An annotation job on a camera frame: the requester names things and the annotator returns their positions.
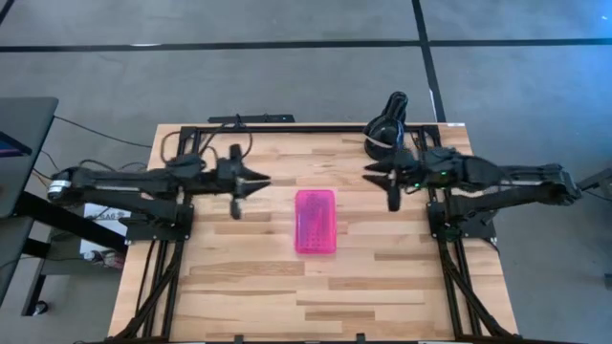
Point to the black caster wheel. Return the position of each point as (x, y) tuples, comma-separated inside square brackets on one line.
[(40, 308)]

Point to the black desk lamp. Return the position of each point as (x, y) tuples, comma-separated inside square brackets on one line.
[(382, 134)]

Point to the clear box with pink lid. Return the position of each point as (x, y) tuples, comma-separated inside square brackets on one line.
[(315, 222)]

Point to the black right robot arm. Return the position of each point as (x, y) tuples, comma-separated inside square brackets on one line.
[(516, 184)]

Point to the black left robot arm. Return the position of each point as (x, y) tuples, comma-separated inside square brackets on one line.
[(119, 184)]

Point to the black power strip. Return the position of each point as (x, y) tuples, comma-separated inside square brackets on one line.
[(258, 118)]

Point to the black aluminium table frame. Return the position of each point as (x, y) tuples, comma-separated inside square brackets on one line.
[(311, 129)]

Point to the black floor stand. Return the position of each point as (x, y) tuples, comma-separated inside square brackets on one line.
[(595, 181)]

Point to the white paper sheet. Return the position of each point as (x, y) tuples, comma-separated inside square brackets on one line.
[(93, 212)]

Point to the dark grey side desk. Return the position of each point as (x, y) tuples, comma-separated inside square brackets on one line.
[(24, 124)]

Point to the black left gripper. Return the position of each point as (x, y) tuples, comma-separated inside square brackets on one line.
[(210, 177)]

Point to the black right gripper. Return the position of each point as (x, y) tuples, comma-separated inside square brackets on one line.
[(421, 169)]

